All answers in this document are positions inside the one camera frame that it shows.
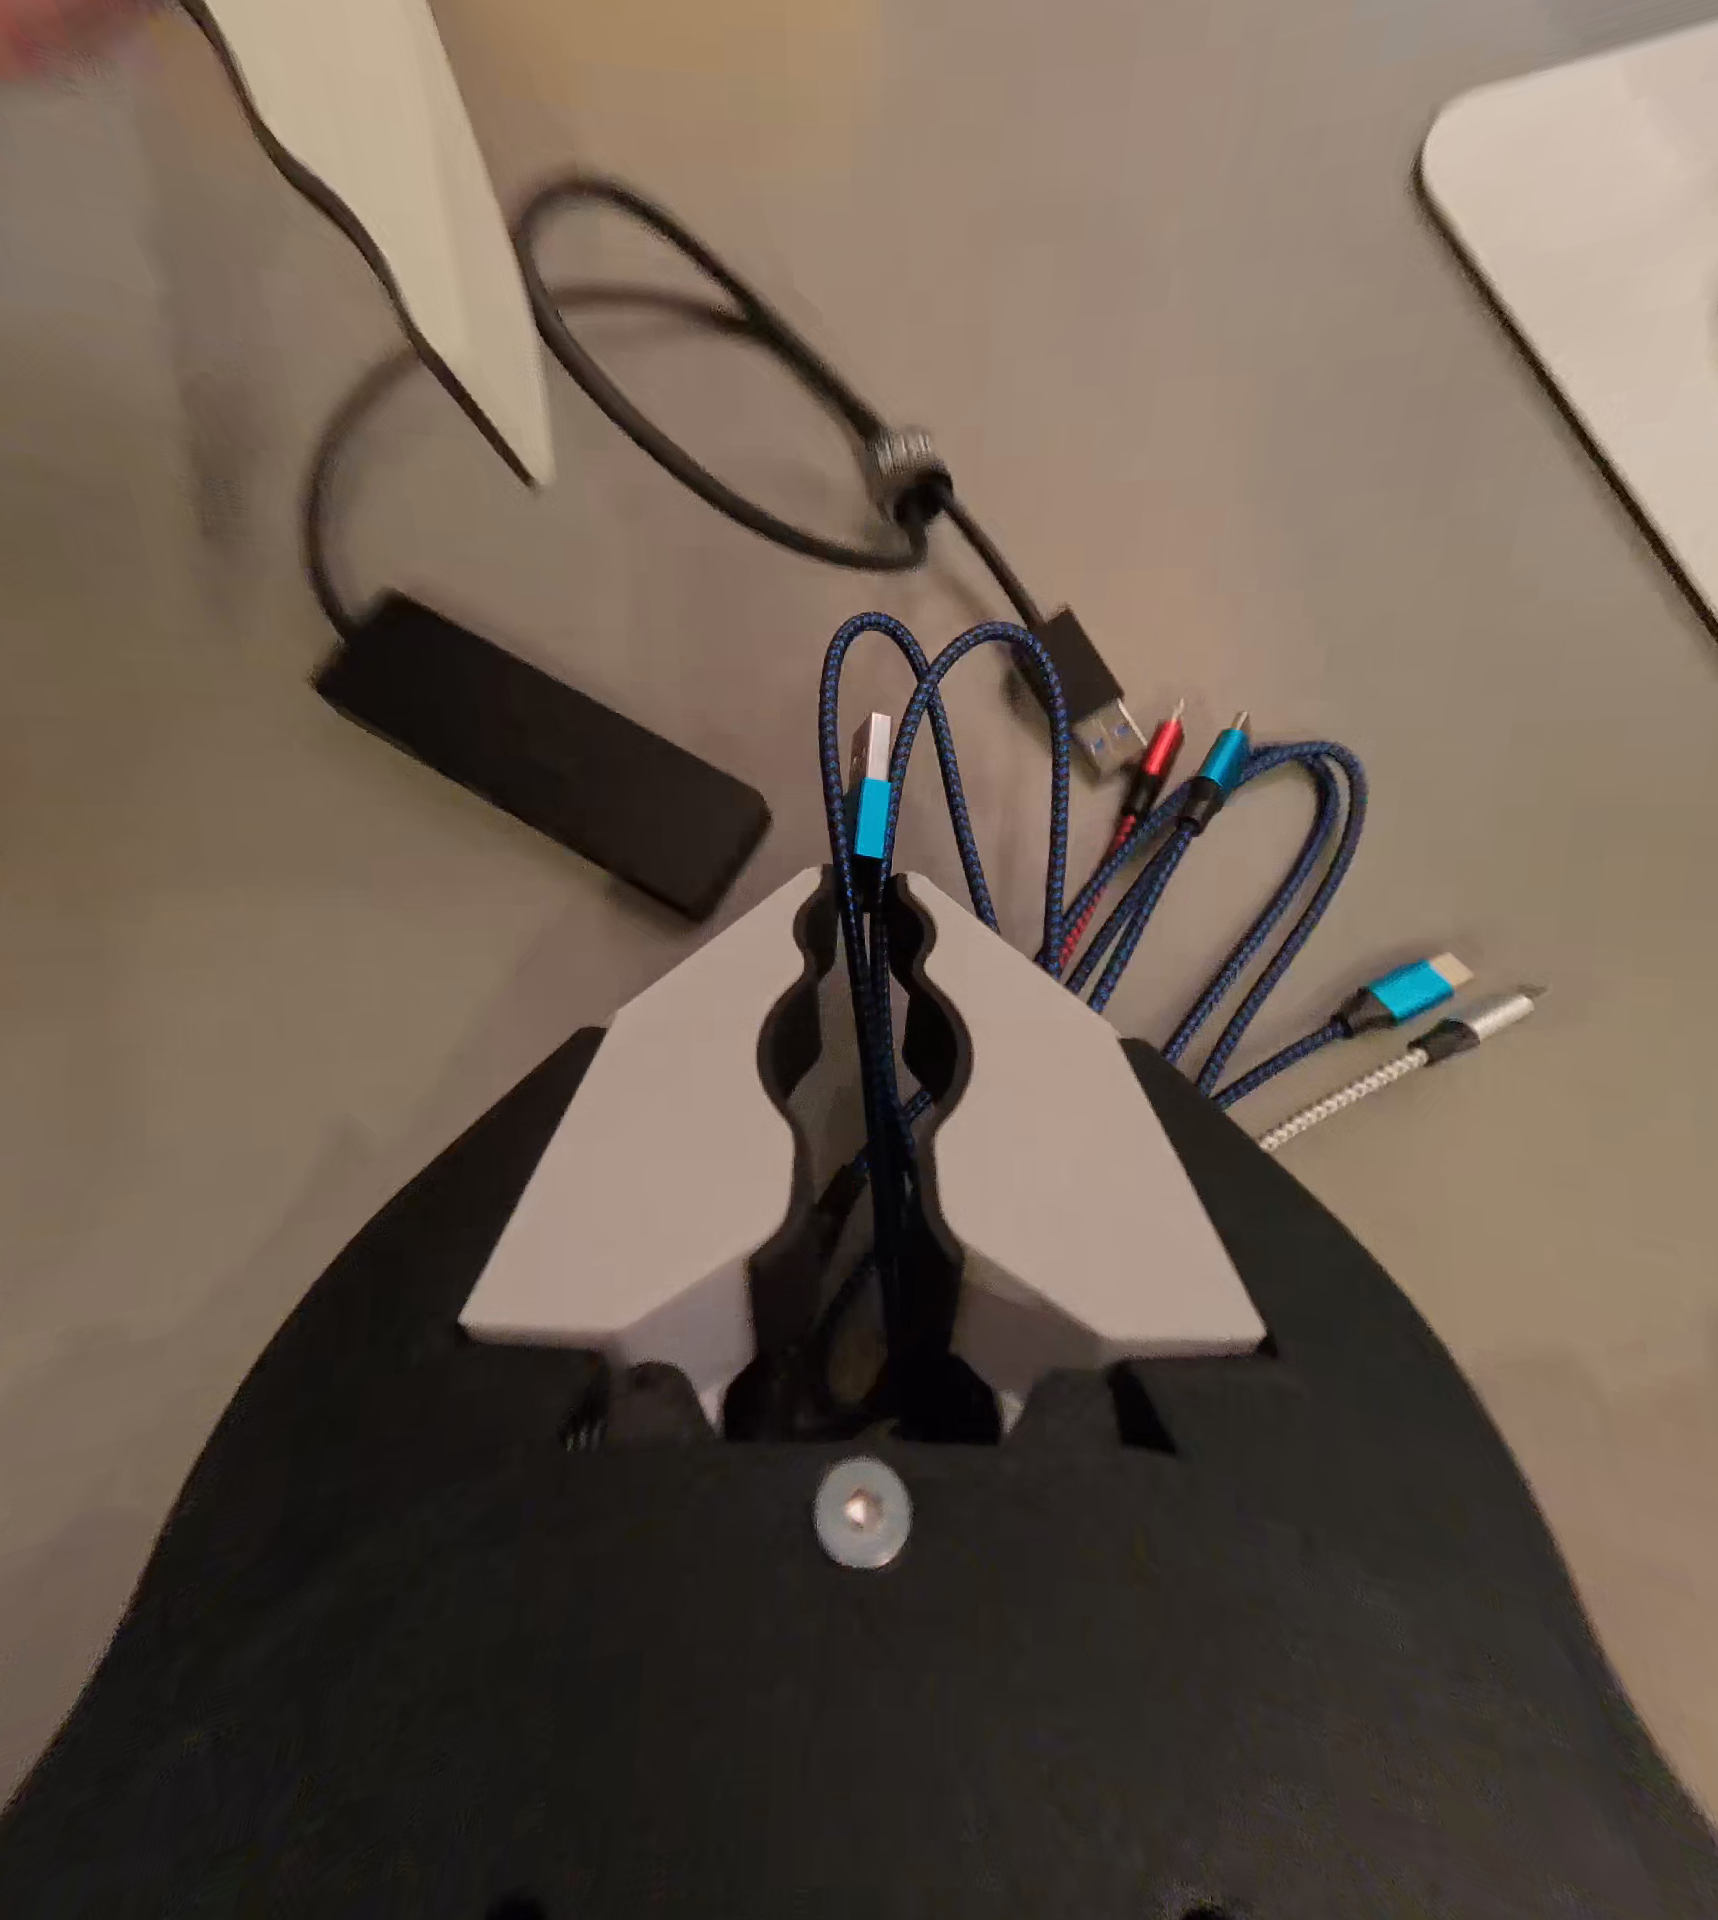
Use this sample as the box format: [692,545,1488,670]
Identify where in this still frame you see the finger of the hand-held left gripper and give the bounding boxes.
[181,0,565,493]

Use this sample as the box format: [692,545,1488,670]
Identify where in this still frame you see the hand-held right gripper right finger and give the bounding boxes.
[889,871,1273,1434]

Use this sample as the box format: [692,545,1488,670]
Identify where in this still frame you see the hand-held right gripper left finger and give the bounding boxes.
[454,864,855,1434]

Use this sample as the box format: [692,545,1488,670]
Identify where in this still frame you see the black Anker USB hub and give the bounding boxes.
[305,177,1150,787]

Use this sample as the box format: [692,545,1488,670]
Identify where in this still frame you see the white document stand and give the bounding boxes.
[1415,0,1718,778]

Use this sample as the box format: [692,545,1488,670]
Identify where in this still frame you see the white braided cable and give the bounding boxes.
[1252,979,1549,1159]

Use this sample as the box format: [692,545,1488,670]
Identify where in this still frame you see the grey cable strap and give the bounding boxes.
[868,425,955,524]

